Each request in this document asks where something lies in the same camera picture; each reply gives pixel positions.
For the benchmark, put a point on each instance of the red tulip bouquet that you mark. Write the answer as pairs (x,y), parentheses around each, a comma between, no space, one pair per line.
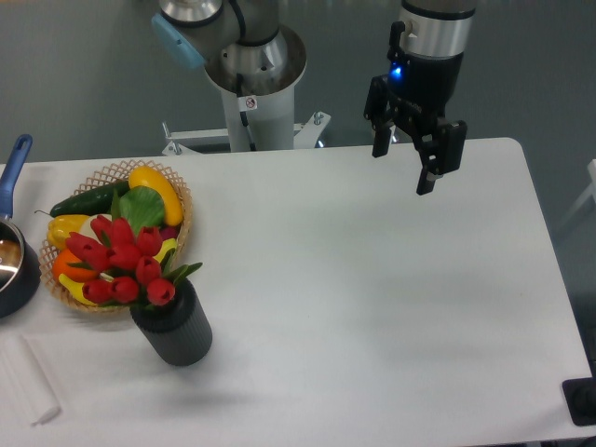
(121,231)

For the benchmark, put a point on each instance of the yellow banana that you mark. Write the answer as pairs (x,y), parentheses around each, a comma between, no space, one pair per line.
(74,288)

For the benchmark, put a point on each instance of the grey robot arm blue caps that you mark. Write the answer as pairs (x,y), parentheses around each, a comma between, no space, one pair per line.
(194,32)

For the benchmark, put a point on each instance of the green leafy vegetable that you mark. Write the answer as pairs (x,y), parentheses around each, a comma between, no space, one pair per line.
(142,207)

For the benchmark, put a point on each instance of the yellow lemon squash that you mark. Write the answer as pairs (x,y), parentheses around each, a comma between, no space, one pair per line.
(154,179)

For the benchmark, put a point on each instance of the white frame at right edge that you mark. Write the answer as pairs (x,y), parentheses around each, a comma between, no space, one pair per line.
(583,204)

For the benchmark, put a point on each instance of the woven wicker basket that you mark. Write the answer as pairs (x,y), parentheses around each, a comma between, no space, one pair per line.
(117,172)

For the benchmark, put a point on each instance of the yellow bell pepper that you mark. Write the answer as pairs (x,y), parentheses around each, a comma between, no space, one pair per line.
(59,229)

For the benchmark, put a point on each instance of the dark green cucumber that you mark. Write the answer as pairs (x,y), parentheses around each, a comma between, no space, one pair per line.
(97,200)

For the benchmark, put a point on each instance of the black ribbed vase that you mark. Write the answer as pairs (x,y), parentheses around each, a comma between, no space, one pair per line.
(181,334)

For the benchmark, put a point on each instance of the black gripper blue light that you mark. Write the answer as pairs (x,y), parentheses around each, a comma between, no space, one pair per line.
(425,60)

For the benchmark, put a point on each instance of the white rolled cloth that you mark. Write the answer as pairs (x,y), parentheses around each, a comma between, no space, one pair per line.
(28,381)

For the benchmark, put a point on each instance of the black device at table corner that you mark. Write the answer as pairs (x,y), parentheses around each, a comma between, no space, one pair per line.
(580,398)

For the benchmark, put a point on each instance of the white garlic bulb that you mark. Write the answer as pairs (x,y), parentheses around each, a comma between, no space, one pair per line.
(90,228)

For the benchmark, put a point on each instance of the dark pot blue handle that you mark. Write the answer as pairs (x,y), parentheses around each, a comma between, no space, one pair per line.
(20,270)

